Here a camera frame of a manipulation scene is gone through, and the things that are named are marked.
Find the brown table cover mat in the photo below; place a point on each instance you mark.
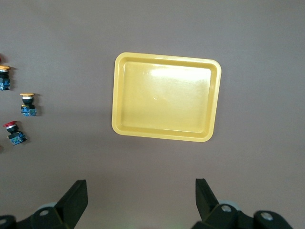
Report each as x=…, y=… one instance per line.
x=166, y=23

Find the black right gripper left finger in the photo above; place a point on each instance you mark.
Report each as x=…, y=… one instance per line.
x=71, y=205

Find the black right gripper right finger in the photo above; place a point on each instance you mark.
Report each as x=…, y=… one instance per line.
x=207, y=207

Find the yellow plastic tray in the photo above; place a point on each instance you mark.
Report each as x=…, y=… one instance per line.
x=166, y=100

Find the yellow mushroom push button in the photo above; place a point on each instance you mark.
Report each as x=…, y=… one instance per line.
x=29, y=107
x=4, y=78

